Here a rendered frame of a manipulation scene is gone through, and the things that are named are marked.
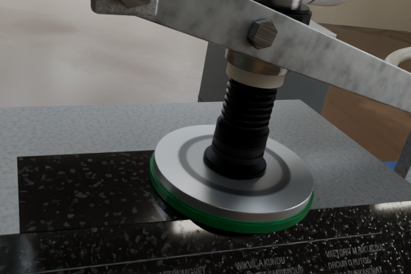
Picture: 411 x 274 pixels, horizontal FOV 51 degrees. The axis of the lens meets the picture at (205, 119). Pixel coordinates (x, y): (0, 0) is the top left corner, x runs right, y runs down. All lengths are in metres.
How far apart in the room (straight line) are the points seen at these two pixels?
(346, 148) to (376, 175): 0.08
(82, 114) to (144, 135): 0.11
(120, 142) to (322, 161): 0.31
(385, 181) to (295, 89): 1.08
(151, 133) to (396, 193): 0.37
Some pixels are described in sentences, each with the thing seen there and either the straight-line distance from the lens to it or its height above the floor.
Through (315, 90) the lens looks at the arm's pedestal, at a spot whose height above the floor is 0.61.
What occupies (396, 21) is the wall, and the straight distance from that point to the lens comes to 7.86.
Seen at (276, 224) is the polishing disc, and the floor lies 0.86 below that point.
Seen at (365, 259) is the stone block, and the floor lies 0.80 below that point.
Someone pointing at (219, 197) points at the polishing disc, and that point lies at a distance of 0.50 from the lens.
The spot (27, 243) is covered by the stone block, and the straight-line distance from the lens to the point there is 0.48.
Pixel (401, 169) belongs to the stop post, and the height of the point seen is 0.16.
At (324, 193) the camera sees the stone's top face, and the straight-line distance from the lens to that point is 0.62.
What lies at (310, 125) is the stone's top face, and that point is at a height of 0.85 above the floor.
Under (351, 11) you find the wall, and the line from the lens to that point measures 7.22.
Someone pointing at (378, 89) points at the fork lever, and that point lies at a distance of 0.59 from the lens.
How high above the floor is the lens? 1.16
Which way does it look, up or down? 25 degrees down
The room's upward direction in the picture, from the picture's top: 11 degrees clockwise
